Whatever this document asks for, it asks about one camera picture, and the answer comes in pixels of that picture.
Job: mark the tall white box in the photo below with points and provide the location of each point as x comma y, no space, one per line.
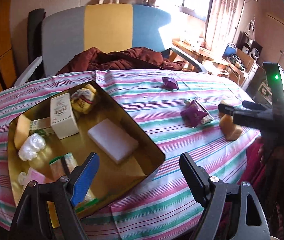
62,119

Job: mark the green striped packet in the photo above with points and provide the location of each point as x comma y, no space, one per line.
63,165

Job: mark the pink quilt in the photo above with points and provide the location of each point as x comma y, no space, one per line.
253,156

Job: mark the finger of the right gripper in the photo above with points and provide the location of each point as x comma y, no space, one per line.
253,105
225,109

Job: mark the small purple packet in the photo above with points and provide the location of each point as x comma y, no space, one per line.
170,83

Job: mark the gold metal tray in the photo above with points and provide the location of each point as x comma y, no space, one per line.
112,181

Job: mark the dark red blanket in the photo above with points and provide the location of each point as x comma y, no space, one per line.
133,58

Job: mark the black rolled mat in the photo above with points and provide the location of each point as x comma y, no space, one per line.
34,22

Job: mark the green white flat box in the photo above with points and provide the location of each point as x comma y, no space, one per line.
41,127

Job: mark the white plastic bag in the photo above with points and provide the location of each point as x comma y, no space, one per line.
31,147

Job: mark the white foam block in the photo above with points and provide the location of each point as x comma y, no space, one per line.
113,140

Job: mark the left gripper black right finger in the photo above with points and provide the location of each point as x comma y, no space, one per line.
247,219

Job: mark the yellow plush toy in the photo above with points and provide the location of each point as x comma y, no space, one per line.
83,99

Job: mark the grey yellow blue chair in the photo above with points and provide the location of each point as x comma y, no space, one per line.
108,27

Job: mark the yellow sponge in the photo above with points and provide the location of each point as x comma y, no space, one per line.
230,130
22,131

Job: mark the yellow sponge in tray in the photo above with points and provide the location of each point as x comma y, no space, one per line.
22,131

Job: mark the purple snack packet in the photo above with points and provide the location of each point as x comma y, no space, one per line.
195,114

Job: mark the wooden side table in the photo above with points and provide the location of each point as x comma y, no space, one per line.
198,53

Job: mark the pink hair roller pack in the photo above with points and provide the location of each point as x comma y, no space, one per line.
25,177

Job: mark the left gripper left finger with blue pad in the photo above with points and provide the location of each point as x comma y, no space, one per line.
32,219

